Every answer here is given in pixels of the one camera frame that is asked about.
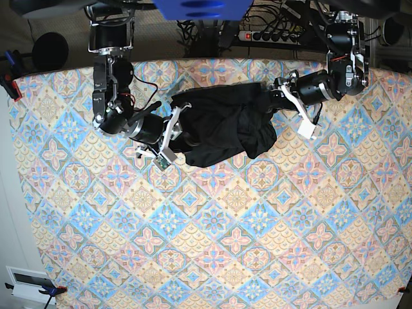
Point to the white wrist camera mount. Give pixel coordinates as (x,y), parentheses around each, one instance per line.
(164,156)
(302,116)

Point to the white power strip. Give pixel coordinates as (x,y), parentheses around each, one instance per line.
(281,36)

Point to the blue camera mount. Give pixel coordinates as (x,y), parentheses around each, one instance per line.
(230,10)

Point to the black round speaker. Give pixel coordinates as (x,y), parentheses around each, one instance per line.
(50,52)

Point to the white wall vent box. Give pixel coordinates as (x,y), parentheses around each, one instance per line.
(27,283)

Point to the patterned tablecloth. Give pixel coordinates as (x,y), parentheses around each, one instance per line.
(309,224)

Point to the black t-shirt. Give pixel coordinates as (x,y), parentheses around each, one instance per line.
(223,121)

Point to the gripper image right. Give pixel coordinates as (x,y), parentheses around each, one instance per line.
(323,83)

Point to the white round device upper right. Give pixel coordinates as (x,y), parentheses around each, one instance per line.
(391,32)

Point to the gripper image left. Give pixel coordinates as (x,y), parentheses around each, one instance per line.
(146,125)

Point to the red black clamp upper left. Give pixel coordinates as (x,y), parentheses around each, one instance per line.
(15,71)

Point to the blue clamp lower left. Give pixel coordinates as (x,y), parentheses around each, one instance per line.
(51,291)

